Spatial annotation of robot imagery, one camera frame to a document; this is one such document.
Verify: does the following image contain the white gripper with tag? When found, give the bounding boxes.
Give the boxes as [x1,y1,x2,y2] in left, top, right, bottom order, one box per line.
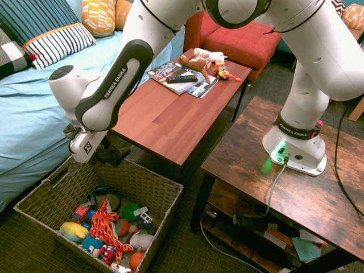
[69,130,118,164]

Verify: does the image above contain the black Sony gamepad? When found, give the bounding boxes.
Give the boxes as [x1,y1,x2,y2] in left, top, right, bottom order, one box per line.
[93,144,132,168]

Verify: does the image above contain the woven wicker basket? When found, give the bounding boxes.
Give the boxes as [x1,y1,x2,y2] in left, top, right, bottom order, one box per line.
[13,155,184,273]

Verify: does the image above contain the blue and black headphones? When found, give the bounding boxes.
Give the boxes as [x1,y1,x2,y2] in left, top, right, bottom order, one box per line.
[87,185,123,213]

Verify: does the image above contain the green ball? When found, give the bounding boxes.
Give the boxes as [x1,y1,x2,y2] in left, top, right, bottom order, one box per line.
[121,202,142,222]

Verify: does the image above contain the orange toy truck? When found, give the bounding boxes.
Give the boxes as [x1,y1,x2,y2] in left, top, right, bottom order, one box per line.
[72,202,92,225]

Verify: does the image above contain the blue toy car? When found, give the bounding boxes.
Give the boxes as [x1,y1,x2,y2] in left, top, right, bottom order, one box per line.
[81,209,98,231]

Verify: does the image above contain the orange flame pattern plush fish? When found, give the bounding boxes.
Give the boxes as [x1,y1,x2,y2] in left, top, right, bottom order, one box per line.
[90,198,134,264]

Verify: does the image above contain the reddish wood coffee table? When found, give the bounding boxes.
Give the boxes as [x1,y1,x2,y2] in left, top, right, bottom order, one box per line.
[111,48,253,183]

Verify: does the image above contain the light blue sofa bed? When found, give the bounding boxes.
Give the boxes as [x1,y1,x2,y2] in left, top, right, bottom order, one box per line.
[0,0,187,213]

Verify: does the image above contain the orange and grey knitted ball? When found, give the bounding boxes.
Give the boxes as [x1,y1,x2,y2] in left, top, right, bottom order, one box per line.
[114,218,131,238]

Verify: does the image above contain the white toy van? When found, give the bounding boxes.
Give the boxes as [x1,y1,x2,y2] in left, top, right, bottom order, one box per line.
[136,206,155,229]

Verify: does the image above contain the yellow plush toy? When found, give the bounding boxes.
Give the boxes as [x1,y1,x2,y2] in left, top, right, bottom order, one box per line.
[59,221,90,243]

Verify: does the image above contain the grey cover magazine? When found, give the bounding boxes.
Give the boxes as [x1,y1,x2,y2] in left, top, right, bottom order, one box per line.
[145,61,206,96]

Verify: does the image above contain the blue haired doll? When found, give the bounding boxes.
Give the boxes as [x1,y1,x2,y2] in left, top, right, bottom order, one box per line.
[81,236,104,255]

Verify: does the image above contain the pale grey plush bird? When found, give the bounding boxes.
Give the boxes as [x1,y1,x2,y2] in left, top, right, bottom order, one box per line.
[129,230,155,252]

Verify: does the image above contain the black remote control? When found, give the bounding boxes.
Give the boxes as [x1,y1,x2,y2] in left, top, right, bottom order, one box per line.
[166,74,198,84]

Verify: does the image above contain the white navy striped pillow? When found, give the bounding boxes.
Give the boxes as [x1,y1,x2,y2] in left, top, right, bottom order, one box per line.
[22,22,97,71]

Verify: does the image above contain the dark blue cover magazine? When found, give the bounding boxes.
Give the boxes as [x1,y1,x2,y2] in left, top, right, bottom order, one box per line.
[185,74,220,99]

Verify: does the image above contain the brown plush dog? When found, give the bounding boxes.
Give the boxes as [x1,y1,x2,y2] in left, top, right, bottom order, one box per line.
[177,54,212,85]

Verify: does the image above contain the yellow patterned pillow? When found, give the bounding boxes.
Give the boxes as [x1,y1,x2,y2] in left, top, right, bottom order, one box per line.
[341,3,364,31]
[81,0,117,39]

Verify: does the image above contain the black and white checked pillow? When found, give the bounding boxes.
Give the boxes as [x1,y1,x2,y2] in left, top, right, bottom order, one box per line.
[0,27,32,81]

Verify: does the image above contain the plain orange pillow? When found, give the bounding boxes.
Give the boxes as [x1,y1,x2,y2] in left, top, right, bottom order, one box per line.
[114,0,134,31]

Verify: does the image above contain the orange toy excavator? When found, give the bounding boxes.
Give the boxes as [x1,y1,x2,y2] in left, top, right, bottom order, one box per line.
[213,61,242,83]

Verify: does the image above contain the white plush animal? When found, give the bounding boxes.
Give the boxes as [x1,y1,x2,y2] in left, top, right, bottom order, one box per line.
[193,47,228,69]

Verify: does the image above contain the dark blue striped pillow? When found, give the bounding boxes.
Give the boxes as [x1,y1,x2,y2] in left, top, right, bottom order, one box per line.
[0,0,81,48]

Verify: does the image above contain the red armchair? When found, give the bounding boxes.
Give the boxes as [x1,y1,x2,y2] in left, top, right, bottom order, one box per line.
[204,20,282,82]
[183,10,222,53]

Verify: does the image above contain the black power strip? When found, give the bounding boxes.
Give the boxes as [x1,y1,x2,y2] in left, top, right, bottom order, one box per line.
[232,212,279,231]

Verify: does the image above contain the rustic brown wood table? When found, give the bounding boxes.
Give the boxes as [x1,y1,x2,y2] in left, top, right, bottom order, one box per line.
[189,95,364,273]

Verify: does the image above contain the teal paper sheet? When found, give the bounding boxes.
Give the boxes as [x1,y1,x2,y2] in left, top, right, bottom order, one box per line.
[291,236,322,262]

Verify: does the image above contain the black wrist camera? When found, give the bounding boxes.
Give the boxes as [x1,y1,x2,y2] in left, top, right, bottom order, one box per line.
[63,123,84,140]

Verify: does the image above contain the white cable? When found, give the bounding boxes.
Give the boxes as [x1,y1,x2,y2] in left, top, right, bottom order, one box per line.
[200,209,264,273]

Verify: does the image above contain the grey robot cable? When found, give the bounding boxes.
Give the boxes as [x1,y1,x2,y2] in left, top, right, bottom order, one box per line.
[260,152,291,217]

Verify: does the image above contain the black cable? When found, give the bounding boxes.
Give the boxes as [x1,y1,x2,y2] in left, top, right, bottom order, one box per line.
[333,99,364,218]

